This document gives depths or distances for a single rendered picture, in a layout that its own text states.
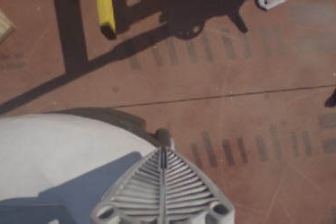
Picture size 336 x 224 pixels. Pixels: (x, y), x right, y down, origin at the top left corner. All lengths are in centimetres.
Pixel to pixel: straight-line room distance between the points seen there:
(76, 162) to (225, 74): 51
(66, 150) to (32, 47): 53
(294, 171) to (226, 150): 31
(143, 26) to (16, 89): 52
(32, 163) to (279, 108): 70
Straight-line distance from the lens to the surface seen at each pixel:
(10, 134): 28
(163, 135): 39
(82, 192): 21
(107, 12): 43
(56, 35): 67
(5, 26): 76
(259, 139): 65
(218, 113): 55
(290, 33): 73
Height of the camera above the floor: 51
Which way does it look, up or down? 83 degrees down
